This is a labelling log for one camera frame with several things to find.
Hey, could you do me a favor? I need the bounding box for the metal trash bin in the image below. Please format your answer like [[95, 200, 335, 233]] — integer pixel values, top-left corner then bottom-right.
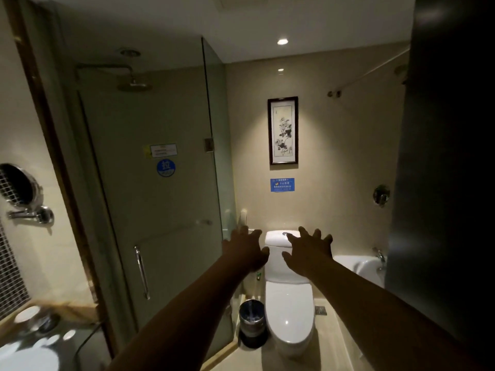
[[238, 299, 270, 349]]

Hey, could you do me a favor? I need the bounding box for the round blue sticker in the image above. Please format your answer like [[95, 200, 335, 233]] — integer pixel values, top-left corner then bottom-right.
[[156, 158, 176, 178]]

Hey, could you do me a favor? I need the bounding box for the chrome shower door handle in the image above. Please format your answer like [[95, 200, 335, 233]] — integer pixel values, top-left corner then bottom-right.
[[134, 246, 151, 300]]

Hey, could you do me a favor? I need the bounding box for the marble sink counter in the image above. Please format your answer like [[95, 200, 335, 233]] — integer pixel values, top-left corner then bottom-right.
[[0, 300, 113, 371]]

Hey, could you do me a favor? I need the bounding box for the person's left hand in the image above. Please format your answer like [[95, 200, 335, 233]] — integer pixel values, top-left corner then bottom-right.
[[221, 225, 270, 273]]

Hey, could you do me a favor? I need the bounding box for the framed flower painting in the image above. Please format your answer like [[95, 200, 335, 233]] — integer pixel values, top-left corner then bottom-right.
[[267, 96, 299, 166]]

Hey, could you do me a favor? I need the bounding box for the round overhead shower head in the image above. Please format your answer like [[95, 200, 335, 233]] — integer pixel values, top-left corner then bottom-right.
[[75, 63, 153, 92]]

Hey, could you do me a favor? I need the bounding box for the round chrome wall mirror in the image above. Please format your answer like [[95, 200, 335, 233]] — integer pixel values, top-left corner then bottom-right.
[[0, 163, 55, 227]]

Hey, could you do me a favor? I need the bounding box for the person's right forearm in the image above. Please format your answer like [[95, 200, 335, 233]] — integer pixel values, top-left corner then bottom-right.
[[309, 259, 489, 371]]

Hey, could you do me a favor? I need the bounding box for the shower curtain rod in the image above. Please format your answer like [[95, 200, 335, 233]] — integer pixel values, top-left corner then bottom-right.
[[327, 48, 410, 98]]

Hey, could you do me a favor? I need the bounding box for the person's left forearm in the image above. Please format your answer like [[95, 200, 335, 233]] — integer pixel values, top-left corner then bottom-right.
[[105, 259, 256, 371]]

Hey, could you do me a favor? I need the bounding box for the dark door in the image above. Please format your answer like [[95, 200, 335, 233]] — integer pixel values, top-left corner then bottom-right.
[[384, 0, 495, 346]]

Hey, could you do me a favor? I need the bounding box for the person's right hand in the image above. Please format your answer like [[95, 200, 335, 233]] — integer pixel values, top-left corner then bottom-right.
[[282, 226, 335, 281]]

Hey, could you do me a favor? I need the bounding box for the white bathtub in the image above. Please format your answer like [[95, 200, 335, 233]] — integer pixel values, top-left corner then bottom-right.
[[332, 254, 387, 289]]

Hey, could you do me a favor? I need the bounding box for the white rectangular label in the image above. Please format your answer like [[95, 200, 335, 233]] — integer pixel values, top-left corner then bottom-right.
[[150, 144, 178, 158]]

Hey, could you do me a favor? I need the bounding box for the chrome bathtub faucet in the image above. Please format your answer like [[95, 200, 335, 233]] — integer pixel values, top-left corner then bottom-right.
[[372, 247, 387, 272]]

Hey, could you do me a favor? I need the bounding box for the white round dish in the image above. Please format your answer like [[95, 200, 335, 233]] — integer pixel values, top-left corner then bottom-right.
[[13, 306, 42, 324]]

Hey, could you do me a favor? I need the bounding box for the glass shower side panel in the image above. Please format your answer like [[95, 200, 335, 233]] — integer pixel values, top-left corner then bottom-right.
[[201, 36, 237, 346]]

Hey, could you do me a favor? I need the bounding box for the wooden door frame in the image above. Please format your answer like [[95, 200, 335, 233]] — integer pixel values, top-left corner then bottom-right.
[[2, 0, 119, 358]]

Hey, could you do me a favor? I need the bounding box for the chrome wall shower valve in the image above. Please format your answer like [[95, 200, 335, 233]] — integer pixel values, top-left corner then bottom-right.
[[373, 185, 391, 207]]

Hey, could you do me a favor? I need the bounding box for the glass shower door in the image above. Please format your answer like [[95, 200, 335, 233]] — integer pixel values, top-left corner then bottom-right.
[[77, 65, 226, 333]]

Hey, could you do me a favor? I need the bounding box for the white toilet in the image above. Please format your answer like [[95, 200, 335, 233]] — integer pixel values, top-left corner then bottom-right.
[[264, 230, 316, 358]]

